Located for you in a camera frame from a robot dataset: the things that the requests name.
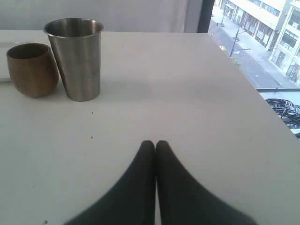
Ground white rectangular tray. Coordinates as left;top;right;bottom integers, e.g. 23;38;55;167
0;42;17;82

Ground stainless steel cup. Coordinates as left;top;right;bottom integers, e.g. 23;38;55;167
44;18;104;102

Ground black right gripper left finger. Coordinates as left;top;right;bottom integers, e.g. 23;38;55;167
66;140;156;225

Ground coiled black cables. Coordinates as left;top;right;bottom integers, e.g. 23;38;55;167
265;97;300;129

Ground brown wooden bowl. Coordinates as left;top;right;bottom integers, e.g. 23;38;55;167
6;43;59;98

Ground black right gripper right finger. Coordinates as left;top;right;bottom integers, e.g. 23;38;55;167
156;141;256;225

